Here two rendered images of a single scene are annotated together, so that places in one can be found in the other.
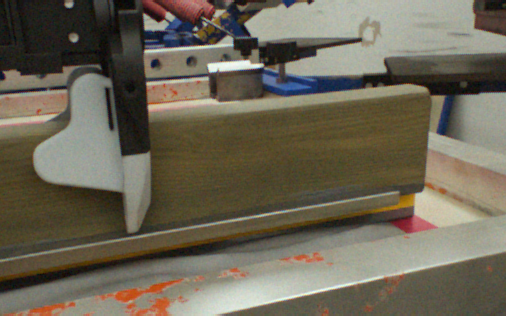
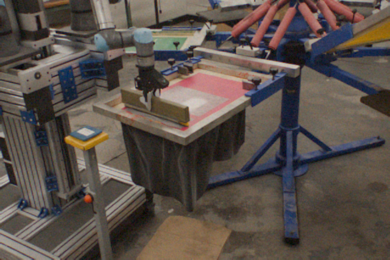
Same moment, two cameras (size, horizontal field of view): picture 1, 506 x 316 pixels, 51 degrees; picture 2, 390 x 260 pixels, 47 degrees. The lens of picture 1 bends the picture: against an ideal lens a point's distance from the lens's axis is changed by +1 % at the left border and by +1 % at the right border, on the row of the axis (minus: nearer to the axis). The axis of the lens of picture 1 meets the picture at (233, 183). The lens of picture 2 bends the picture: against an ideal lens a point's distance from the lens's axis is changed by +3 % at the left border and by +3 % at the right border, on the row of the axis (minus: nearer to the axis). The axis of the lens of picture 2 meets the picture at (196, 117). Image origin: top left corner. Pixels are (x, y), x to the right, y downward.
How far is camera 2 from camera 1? 1.79 m
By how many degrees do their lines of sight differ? 54
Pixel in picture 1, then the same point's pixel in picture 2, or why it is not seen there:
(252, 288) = (142, 120)
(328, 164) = (171, 112)
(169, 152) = (153, 103)
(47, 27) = (141, 86)
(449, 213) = not seen: hidden behind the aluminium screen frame
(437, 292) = (155, 130)
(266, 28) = not seen: outside the picture
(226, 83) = (244, 84)
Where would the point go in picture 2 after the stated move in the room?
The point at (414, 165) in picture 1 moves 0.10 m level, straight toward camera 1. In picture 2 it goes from (183, 118) to (160, 122)
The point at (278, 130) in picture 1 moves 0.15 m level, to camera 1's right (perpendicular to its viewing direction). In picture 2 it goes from (165, 105) to (183, 117)
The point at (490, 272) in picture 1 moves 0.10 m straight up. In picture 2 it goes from (160, 131) to (158, 109)
